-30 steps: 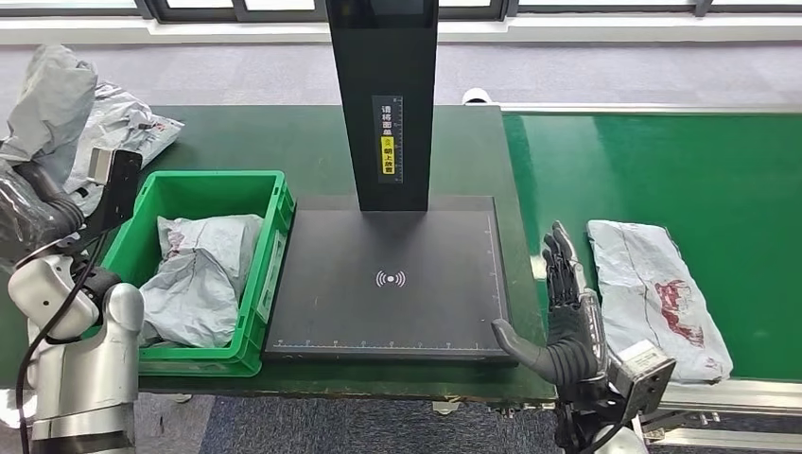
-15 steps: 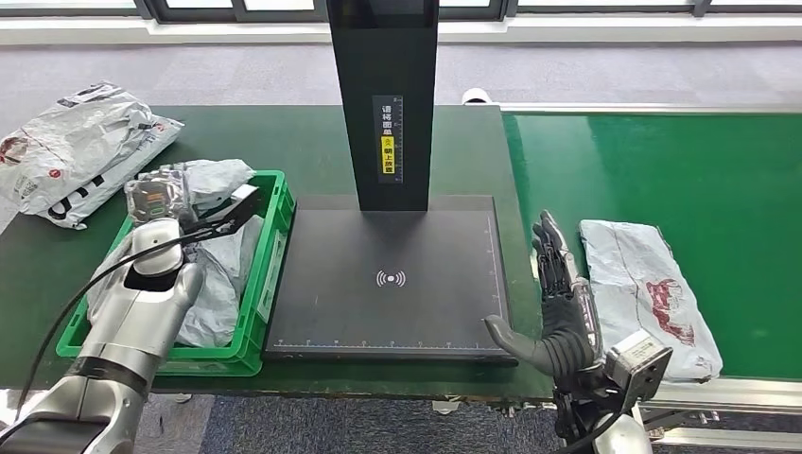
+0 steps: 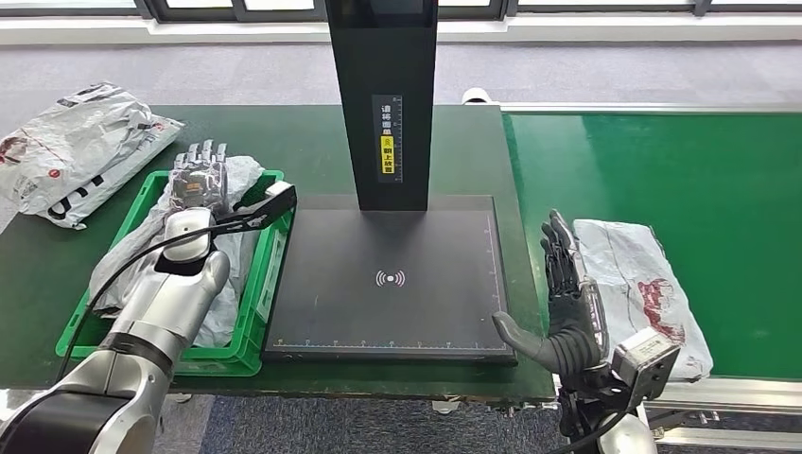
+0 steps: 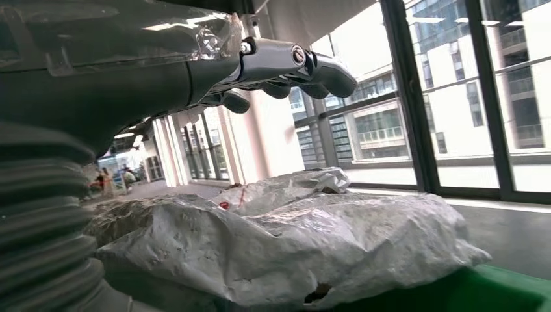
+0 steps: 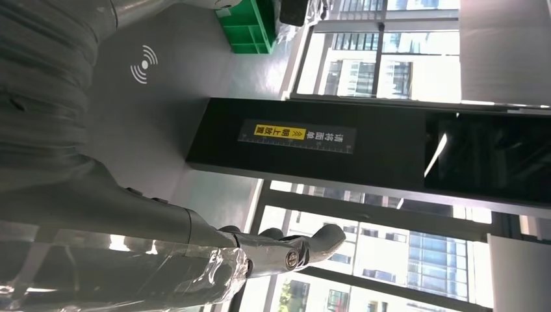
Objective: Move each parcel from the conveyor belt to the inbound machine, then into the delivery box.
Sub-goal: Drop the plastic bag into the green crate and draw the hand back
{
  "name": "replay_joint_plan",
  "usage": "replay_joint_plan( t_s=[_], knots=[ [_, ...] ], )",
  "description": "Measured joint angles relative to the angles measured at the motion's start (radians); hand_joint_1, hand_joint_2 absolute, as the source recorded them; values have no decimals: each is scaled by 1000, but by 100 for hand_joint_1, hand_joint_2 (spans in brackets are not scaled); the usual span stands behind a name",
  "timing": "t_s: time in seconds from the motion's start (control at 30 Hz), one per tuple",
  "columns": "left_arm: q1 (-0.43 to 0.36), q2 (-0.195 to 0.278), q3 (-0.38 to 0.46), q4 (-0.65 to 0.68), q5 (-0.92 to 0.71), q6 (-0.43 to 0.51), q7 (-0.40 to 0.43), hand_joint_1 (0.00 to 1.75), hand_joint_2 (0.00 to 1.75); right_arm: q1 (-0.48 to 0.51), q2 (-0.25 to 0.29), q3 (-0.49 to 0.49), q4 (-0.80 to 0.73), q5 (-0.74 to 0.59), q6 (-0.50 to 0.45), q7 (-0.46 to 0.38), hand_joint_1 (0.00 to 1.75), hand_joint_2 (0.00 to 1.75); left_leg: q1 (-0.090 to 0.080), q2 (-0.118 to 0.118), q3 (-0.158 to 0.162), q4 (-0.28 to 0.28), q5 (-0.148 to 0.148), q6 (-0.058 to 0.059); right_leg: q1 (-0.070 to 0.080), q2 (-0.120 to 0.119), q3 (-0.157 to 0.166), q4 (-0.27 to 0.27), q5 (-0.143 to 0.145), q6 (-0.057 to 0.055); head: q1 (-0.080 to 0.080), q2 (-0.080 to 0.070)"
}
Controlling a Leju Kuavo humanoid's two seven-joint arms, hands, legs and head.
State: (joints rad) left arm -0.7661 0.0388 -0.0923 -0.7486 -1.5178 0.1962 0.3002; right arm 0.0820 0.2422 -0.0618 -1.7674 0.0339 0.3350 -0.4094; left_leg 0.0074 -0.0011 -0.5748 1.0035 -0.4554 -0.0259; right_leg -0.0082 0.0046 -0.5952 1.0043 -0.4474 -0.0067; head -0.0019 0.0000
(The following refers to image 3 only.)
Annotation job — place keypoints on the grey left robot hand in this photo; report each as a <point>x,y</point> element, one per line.
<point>197,182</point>

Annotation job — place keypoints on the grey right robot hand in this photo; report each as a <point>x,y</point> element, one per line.
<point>576,307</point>

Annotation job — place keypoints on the grey parcel bag red print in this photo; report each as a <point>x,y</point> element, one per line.
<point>633,269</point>
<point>244,172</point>
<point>219,319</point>

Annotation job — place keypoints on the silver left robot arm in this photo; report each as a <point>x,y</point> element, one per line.
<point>163,307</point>

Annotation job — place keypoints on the flat white black-lettered parcel bag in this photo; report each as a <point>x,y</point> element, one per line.
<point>122,182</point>

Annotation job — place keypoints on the crumpled white parcel bag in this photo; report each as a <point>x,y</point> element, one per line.
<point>81,141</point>

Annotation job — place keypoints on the green conveyor belt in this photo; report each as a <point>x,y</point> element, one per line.
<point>626,169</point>

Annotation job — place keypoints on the white window sill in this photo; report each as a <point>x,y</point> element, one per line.
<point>188,30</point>

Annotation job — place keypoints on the white table foot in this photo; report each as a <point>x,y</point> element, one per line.
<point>446,407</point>

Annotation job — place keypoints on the green plastic crate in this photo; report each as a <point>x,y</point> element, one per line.
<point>250,338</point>

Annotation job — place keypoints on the black yellow column label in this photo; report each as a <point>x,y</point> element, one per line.
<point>387,141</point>

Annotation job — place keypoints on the black scanner column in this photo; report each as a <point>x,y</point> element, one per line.
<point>382,62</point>

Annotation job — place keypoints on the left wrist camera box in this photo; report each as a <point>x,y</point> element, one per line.
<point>272,203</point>

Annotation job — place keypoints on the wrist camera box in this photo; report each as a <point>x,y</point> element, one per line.
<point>645,370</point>
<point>272,203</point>

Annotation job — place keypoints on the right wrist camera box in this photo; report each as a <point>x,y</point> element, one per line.
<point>645,370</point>

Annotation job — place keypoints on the dark window frame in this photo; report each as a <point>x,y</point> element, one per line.
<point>200,14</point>

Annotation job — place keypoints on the aluminium conveyor frame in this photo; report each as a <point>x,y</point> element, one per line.
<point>739,398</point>

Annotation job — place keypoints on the black scanner base plate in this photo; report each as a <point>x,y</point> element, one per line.
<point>388,313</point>

